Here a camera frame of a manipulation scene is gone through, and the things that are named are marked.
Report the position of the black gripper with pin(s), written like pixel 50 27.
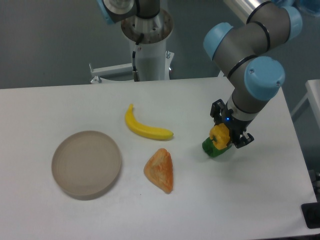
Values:
pixel 237 128

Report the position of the yellow toy pepper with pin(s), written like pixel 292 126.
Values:
pixel 220 136

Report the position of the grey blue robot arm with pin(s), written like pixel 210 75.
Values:
pixel 240 53

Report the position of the green toy pepper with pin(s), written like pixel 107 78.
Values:
pixel 210 149

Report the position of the beige round plate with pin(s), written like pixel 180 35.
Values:
pixel 86 165

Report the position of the yellow toy banana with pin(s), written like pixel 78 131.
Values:
pixel 146 131

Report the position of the orange toy bread wedge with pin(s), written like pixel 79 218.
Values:
pixel 159 170

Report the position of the black device at edge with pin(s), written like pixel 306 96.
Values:
pixel 311 214

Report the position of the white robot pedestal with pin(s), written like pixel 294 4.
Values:
pixel 150 59

